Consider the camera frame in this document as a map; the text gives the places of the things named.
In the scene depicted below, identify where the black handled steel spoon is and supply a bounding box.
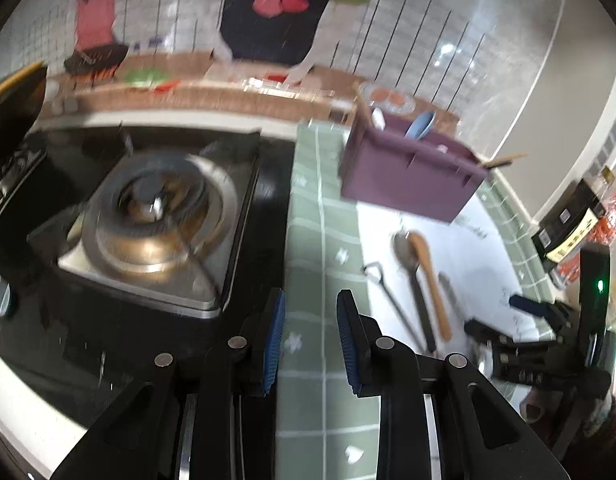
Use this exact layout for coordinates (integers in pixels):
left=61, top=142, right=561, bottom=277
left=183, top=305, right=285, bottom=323
left=393, top=232, right=437, bottom=356

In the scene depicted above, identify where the wooden spoon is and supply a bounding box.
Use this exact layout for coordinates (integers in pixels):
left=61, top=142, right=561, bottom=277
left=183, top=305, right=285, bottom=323
left=407, top=231, right=452, bottom=342

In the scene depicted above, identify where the wooden chopstick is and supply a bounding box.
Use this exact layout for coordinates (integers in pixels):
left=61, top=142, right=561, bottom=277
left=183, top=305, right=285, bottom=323
left=479, top=153, right=528, bottom=169

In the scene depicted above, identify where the purple plastic utensil bin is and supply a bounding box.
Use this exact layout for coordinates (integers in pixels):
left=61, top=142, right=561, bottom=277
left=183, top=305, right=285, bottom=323
left=338, top=115, right=490, bottom=223

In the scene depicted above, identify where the blue ceramic spoon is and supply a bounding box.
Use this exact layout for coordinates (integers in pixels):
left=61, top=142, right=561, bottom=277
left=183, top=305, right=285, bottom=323
left=404, top=110, right=436, bottom=140

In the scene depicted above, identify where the green white table mat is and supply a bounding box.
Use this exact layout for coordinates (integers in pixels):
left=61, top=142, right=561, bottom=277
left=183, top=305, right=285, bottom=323
left=276, top=122, right=551, bottom=479

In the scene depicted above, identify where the dark soy sauce bottle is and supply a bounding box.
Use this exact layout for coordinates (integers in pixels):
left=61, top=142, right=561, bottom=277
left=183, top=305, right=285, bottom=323
left=532, top=174, right=610, bottom=272

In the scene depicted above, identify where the steel gas stove burner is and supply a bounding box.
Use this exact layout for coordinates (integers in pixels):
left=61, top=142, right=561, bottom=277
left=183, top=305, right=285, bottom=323
left=28, top=144, right=258, bottom=320

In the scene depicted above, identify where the black glass cooktop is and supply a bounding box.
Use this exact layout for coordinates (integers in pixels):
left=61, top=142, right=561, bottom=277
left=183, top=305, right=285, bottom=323
left=0, top=124, right=295, bottom=427

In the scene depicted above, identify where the cartoon couple wall sticker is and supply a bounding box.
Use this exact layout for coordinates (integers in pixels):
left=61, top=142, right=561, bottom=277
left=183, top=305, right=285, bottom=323
left=0, top=0, right=540, bottom=113

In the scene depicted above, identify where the black wok wooden handle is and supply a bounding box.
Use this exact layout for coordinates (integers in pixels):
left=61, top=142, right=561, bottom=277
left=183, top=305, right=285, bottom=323
left=0, top=58, right=49, bottom=172

